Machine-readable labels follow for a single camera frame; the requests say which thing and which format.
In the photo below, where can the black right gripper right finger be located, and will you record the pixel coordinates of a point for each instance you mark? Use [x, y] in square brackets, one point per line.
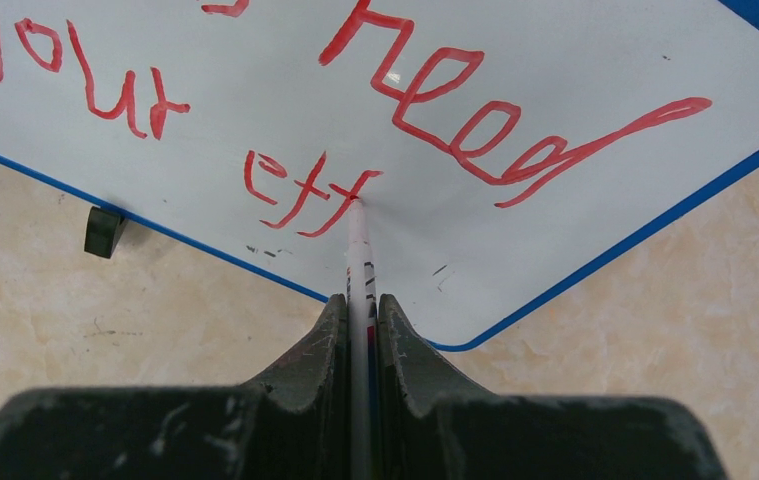
[440, 424]

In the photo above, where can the blue framed whiteboard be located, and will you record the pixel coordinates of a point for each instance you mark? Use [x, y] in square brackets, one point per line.
[502, 150]

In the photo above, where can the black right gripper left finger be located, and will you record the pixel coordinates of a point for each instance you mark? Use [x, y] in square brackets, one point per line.
[287, 422]

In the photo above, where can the white marker pen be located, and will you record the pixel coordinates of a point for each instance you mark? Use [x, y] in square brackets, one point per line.
[361, 316]

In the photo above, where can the black whiteboard foot clip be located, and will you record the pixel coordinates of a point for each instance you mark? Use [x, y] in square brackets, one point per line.
[103, 231]

